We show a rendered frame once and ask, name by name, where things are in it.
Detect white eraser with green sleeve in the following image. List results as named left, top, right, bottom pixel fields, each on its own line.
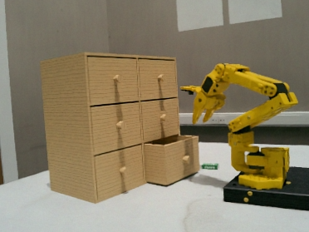
left=200, top=163, right=219, bottom=170

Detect tan cardboard drawer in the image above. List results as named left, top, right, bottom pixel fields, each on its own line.
left=138, top=59, right=176, bottom=98
left=90, top=102, right=141, bottom=152
left=87, top=57, right=139, bottom=103
left=94, top=145, right=144, bottom=200
left=144, top=135, right=200, bottom=185
left=141, top=98, right=179, bottom=141

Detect tan wooden chest of drawers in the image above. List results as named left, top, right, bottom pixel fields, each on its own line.
left=40, top=52, right=180, bottom=204

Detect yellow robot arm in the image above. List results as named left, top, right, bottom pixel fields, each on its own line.
left=200, top=63, right=298, bottom=190

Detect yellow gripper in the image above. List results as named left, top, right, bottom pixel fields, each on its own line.
left=180, top=86, right=226, bottom=124

